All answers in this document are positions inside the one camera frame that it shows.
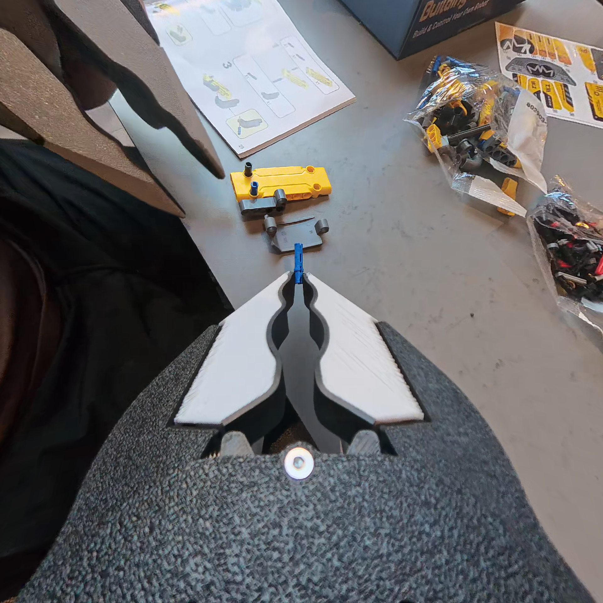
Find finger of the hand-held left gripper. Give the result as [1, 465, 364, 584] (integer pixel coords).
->
[0, 27, 186, 219]
[53, 0, 227, 181]

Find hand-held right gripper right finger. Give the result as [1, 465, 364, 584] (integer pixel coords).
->
[303, 274, 426, 426]

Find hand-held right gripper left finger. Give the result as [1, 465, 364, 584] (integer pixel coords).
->
[174, 271, 294, 427]

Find grey angled connector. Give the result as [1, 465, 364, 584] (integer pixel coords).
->
[261, 215, 330, 256]
[238, 187, 289, 217]

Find yellow beam panel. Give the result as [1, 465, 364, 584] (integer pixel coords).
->
[229, 164, 334, 203]

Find bag of yellow blue parts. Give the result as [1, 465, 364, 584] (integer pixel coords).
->
[403, 53, 550, 218]

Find blue cardboard kit box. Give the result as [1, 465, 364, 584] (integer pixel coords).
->
[338, 0, 527, 62]

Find grey desk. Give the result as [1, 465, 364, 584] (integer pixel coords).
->
[87, 0, 603, 592]

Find white instruction booklet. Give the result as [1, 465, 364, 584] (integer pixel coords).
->
[141, 0, 357, 159]

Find person's legs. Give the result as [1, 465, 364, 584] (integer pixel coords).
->
[0, 139, 235, 571]

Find person's brown sweater torso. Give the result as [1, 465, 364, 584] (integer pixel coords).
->
[0, 236, 64, 450]

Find bag of red black parts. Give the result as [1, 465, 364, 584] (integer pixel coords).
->
[524, 176, 603, 331]

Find yellow grey sticker sheet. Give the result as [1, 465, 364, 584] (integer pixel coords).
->
[494, 20, 603, 130]

